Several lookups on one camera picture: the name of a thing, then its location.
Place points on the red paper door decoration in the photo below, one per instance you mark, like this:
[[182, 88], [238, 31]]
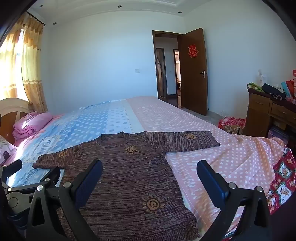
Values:
[[192, 51]]

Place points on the red printed blanket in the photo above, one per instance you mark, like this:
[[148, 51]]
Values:
[[284, 178]]

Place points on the green patterned cloth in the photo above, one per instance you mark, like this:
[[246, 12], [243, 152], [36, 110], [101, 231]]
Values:
[[254, 86]]

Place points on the brown door frame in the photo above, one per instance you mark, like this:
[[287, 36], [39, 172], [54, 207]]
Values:
[[155, 64]]

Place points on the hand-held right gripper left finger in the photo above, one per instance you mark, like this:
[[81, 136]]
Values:
[[89, 183]]

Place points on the dark curtain rod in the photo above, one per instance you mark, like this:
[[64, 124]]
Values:
[[37, 19]]

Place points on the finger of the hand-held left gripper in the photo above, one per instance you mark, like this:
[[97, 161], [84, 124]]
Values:
[[49, 177], [12, 168]]

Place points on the cream wooden headboard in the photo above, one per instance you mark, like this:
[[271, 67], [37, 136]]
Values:
[[11, 111]]

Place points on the yellow patterned curtain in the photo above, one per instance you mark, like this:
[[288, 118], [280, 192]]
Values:
[[32, 69]]

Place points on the pink folded blanket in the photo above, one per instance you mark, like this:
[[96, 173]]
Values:
[[30, 125]]

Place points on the red box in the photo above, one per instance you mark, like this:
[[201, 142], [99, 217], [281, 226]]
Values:
[[293, 83]]

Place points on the red patterned bag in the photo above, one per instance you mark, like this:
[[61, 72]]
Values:
[[231, 124]]

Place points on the brown knitted sweater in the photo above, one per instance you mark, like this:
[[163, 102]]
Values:
[[129, 185]]

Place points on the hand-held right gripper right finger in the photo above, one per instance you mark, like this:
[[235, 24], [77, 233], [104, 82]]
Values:
[[211, 185]]

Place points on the black bag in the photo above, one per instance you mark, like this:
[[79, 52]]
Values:
[[272, 90]]

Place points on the brown wooden desk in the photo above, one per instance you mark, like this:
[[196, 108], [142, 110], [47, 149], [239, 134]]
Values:
[[266, 115]]

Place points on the brown wooden door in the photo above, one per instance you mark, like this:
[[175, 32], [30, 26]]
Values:
[[194, 74]]

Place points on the white purple pillow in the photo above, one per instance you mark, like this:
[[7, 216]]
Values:
[[5, 150]]

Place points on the polka dot bed sheet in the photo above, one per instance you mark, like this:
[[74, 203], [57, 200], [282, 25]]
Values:
[[208, 148]]

